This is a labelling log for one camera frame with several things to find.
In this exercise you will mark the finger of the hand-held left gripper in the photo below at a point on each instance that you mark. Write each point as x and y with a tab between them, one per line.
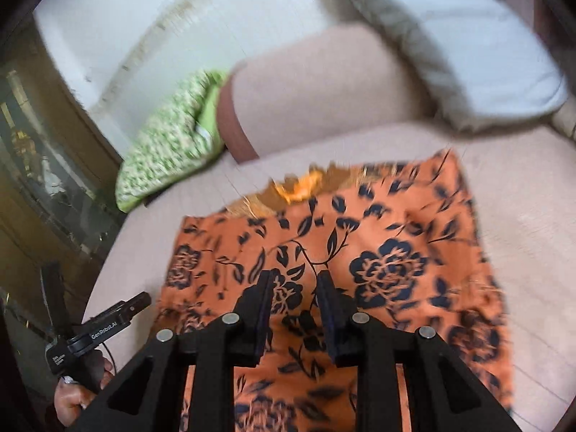
135	303
53	292

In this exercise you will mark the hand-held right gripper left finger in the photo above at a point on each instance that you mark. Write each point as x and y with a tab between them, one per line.
263	319

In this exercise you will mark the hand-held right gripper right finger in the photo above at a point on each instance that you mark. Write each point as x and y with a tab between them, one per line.
326	319

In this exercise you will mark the orange floral garment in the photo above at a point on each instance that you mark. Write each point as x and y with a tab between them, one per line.
396	216

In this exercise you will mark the person's left hand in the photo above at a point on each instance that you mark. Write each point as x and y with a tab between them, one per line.
72	398

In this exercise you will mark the wooden glass cabinet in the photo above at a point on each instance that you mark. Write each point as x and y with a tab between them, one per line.
40	166

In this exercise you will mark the green patterned folded quilt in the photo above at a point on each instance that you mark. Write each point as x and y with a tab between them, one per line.
166	144

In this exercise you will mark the pink quilted sofa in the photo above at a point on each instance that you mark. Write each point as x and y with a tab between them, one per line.
315	81

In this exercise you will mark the pale blue pillow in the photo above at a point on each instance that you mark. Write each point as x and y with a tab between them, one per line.
486	40

